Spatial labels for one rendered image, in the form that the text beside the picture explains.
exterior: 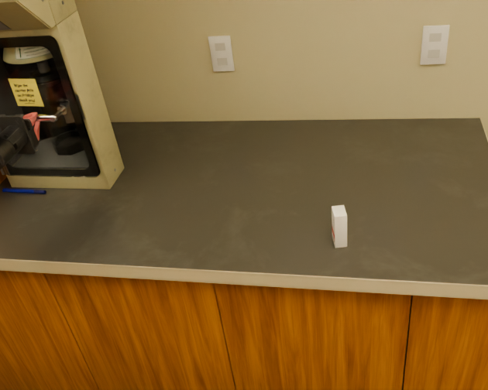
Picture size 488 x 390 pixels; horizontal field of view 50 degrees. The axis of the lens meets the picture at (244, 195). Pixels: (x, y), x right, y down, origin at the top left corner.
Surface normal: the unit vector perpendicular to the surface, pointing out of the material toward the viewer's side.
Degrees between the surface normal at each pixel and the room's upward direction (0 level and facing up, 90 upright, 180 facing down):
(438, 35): 90
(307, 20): 90
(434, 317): 90
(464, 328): 90
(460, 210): 0
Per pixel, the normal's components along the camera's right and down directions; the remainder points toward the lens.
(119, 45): -0.19, 0.59
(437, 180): -0.11, -0.80
